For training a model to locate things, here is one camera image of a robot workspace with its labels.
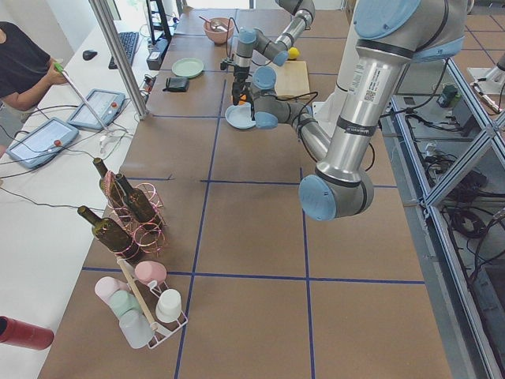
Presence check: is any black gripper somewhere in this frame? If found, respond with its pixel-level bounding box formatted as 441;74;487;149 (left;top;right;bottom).
220;58;249;105

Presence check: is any orange fruit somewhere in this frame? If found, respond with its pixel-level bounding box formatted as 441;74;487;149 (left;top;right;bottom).
238;94;248;105

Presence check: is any light blue plate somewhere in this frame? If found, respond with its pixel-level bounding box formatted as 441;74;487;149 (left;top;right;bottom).
225;103;256;129

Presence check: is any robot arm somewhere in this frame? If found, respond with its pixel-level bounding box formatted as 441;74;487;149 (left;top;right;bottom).
249;1;467;220
220;0;316;105

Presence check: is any light green plate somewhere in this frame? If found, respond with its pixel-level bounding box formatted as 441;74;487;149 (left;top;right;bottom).
171;58;204;79

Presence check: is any bamboo cutting board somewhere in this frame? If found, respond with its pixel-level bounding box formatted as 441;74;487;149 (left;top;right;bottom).
271;61;310;99

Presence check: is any pink bowl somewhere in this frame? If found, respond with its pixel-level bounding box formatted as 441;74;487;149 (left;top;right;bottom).
204;17;235;44

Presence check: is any metal scoop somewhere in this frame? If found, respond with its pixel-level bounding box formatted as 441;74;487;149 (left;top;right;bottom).
199;15;228;32

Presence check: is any dark grey folded cloth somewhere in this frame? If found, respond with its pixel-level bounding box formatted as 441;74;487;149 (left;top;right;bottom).
163;77;189;92

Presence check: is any black keyboard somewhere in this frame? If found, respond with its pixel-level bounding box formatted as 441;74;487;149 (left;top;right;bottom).
118;32;140;65

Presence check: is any teach pendant far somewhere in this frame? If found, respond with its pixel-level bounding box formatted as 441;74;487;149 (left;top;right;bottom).
67;88;126;131

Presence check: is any teach pendant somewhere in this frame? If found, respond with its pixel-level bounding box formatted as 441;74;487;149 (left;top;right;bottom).
67;88;126;131
6;118;79;169

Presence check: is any dark wine bottle middle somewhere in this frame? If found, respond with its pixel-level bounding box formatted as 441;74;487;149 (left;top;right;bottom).
115;173;163;231

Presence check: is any black computer mouse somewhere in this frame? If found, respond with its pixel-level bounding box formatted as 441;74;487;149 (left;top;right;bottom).
82;50;98;62

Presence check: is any dark wine bottle rear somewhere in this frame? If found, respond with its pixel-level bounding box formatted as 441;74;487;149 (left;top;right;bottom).
92;157;123;208

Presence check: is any pink cup upper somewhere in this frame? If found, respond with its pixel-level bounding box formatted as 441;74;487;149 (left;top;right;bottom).
134;261;167;285

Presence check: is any pink cup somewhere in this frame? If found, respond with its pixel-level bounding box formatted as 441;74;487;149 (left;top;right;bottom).
134;261;167;285
95;276;129;304

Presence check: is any person in black shirt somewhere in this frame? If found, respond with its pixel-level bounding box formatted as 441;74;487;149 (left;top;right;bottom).
0;21;66;157

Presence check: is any teach pendant near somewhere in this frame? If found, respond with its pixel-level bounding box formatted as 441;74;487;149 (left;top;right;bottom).
6;118;79;169

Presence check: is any white cup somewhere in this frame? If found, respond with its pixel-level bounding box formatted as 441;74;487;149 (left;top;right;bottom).
155;289;181;323

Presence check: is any pink cup left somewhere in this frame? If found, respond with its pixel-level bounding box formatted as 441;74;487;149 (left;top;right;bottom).
95;276;129;304

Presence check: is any mint green cup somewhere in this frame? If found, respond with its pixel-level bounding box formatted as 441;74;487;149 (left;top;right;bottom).
108;290;141;319

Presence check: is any grey cup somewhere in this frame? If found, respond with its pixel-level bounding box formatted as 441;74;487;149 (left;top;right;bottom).
119;310;155;349

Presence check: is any red bottle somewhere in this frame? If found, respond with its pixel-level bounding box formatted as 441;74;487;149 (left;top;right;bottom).
1;316;54;351

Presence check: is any aluminium frame post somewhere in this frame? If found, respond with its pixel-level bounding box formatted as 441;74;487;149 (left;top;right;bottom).
88;0;148;120

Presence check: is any copper wire bottle rack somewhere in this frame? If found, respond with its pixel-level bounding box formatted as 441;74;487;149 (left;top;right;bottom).
108;180;166;257

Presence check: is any metal stick green handle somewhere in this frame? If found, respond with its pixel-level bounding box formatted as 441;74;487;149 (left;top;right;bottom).
52;62;120;156

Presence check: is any white wire cup rack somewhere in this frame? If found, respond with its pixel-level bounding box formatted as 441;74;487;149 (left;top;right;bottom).
130;265;188;349

